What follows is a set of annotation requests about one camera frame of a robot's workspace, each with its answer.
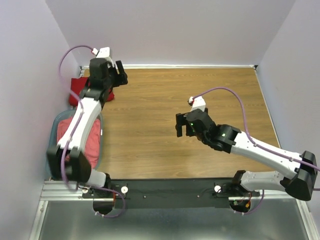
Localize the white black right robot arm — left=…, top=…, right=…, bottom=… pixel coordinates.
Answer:
left=175, top=109, right=319, bottom=201

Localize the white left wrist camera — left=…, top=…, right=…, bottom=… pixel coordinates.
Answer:
left=91, top=47, right=115, bottom=67

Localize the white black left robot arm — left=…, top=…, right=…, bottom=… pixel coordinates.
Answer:
left=46, top=57, right=128, bottom=198

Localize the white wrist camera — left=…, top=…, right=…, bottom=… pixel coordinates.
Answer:
left=91, top=47, right=115, bottom=67
left=188, top=96, right=206, bottom=112

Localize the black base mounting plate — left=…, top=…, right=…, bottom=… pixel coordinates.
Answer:
left=82, top=177, right=260, bottom=214

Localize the pink t-shirt in bin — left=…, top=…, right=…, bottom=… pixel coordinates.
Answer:
left=56, top=117, right=101, bottom=168

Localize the dark red t-shirt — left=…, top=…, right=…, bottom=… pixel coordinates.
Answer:
left=68, top=77, right=115, bottom=107

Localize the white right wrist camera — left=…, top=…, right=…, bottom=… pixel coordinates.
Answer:
left=188, top=96, right=206, bottom=112

